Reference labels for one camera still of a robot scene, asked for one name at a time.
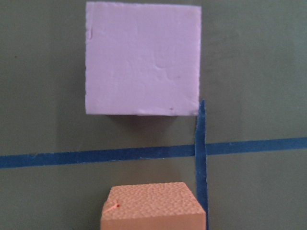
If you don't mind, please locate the orange foam cube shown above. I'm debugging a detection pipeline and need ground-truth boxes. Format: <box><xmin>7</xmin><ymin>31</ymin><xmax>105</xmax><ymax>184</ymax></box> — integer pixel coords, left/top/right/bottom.
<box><xmin>100</xmin><ymin>182</ymin><xmax>207</xmax><ymax>230</ymax></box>

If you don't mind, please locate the light pink foam cube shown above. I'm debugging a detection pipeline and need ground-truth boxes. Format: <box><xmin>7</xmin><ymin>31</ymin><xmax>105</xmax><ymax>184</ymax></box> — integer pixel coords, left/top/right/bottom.
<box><xmin>85</xmin><ymin>1</ymin><xmax>202</xmax><ymax>116</ymax></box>

